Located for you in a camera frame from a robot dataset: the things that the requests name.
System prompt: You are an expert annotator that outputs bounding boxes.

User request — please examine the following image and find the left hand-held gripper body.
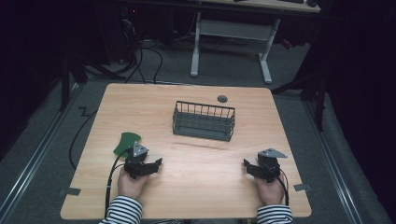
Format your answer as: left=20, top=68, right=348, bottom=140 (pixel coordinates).
left=123, top=141, right=158, bottom=180

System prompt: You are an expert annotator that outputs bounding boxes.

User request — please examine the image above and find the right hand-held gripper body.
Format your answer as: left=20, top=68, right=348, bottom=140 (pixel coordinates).
left=246, top=147, right=289, bottom=184

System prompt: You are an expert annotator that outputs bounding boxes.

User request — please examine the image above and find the person's left hand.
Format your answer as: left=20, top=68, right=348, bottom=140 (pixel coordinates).
left=117, top=169, right=150, bottom=201

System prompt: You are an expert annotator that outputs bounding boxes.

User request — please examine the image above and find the person's right hand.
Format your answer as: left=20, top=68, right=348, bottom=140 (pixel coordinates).
left=255, top=173, right=287, bottom=206

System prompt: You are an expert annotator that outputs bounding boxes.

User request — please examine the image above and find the green flat cloth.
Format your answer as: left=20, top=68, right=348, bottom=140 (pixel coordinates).
left=112, top=132, right=142, bottom=159

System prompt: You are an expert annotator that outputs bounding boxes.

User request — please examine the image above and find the grey tape piece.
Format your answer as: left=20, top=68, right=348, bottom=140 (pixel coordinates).
left=292, top=183, right=312, bottom=192
left=59, top=187, right=82, bottom=197

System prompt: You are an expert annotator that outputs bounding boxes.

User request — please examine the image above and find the person's right striped sleeve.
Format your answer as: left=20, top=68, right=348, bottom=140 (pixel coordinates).
left=256, top=203, right=294, bottom=224

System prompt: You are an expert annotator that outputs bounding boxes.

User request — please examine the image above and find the person's striped sleeve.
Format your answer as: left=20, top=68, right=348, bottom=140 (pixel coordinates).
left=98, top=195, right=144, bottom=224
left=256, top=203, right=294, bottom=224

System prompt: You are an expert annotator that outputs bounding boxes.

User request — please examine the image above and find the person's left striped sleeve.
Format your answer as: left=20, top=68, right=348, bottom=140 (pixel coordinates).
left=98, top=195, right=144, bottom=224

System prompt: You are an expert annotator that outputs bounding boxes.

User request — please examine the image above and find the black stand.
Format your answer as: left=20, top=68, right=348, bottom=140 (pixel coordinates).
left=59, top=52, right=125, bottom=112
left=271, top=27, right=331, bottom=133

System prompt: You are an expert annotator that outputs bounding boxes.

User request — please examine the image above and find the white-legged desk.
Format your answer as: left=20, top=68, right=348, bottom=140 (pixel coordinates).
left=190, top=0, right=321, bottom=84

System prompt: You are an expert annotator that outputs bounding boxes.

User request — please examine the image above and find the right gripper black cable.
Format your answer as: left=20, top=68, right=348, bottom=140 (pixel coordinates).
left=262, top=161, right=290, bottom=206

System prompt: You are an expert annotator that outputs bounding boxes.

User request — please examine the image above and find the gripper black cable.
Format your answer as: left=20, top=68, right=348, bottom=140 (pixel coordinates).
left=104, top=148, right=133, bottom=218
left=262, top=161, right=290, bottom=206

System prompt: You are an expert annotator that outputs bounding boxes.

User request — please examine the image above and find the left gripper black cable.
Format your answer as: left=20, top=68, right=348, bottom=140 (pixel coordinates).
left=104, top=148, right=133, bottom=218

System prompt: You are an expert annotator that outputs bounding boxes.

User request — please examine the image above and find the dark wire basket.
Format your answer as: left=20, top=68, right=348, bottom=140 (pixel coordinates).
left=172, top=100, right=236, bottom=143

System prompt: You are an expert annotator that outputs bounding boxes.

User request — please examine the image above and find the black floor cable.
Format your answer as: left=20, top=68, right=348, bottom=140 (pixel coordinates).
left=68, top=106, right=99, bottom=171

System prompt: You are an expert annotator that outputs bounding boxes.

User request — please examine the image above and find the metal floor rail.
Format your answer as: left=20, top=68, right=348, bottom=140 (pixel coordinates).
left=303, top=99, right=364, bottom=224
left=0, top=83, right=82, bottom=218

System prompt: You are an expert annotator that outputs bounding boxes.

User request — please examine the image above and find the bundle of black cables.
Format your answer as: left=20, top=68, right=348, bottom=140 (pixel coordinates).
left=120, top=6, right=164, bottom=85

